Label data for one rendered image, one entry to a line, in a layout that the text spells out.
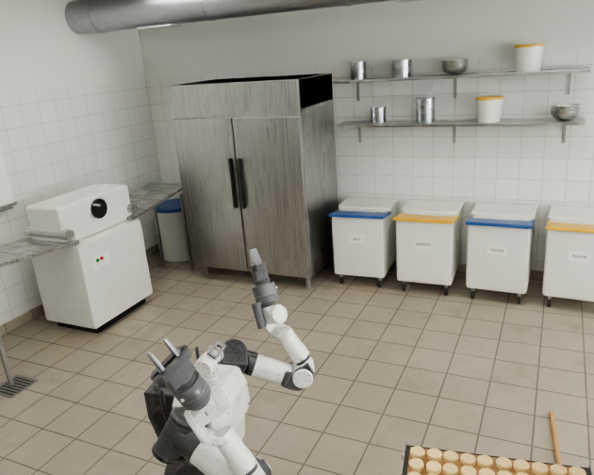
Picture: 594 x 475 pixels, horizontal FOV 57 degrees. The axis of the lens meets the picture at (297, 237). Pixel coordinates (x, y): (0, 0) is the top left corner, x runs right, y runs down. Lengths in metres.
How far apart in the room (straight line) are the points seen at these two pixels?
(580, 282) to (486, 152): 1.45
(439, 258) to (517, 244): 0.68
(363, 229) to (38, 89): 3.37
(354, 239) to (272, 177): 0.99
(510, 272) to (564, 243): 0.50
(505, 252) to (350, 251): 1.43
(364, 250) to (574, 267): 1.83
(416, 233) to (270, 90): 1.86
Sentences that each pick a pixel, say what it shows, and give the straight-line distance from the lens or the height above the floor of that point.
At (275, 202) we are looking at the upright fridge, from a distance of 5.28.
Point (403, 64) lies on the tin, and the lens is 5.34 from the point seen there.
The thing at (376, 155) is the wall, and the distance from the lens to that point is 5.77.
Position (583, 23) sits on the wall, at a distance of 5.42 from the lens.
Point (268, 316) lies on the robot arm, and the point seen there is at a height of 1.37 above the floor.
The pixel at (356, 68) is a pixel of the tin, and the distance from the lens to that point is 5.48.
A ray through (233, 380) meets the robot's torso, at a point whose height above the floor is 1.22.
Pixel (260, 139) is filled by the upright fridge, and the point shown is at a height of 1.53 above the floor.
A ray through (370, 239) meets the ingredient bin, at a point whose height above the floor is 0.52.
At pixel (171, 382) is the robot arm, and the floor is 1.49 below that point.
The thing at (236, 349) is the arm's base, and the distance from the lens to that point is 2.12.
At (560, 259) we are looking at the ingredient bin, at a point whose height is 0.48.
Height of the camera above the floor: 2.29
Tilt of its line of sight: 19 degrees down
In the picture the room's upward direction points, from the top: 4 degrees counter-clockwise
